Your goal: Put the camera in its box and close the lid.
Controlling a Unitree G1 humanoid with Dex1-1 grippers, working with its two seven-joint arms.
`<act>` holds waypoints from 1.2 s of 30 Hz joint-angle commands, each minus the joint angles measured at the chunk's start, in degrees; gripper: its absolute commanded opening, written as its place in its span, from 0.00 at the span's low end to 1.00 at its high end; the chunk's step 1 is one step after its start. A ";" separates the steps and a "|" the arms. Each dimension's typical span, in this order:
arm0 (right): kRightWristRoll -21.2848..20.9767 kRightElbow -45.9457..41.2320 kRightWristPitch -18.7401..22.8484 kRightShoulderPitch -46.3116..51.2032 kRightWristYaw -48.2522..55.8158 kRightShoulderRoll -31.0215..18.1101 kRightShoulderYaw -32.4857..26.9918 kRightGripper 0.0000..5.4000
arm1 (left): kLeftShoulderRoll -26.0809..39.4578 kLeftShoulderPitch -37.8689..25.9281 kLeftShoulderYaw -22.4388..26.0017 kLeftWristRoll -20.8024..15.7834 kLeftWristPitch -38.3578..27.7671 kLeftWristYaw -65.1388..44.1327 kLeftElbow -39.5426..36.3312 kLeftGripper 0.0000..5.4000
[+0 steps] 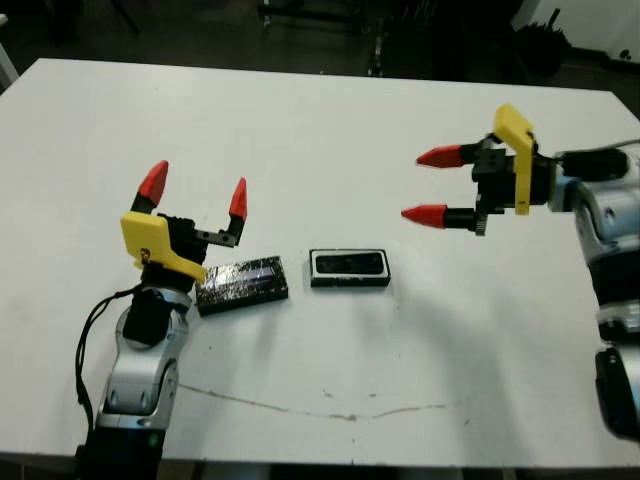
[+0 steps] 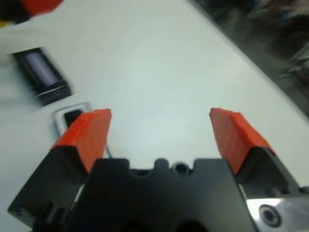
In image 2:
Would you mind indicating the left gripper, yellow mount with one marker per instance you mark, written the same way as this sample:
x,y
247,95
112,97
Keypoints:
x,y
4,24

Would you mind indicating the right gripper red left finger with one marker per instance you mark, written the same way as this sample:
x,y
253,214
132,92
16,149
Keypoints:
x,y
84,140

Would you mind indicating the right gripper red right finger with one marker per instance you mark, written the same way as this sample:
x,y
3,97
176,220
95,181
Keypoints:
x,y
236,135

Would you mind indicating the black box with white insert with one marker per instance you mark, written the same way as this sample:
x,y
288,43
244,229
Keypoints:
x,y
57,118

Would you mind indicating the black taped box lid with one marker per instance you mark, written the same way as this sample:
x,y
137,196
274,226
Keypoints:
x,y
48,79

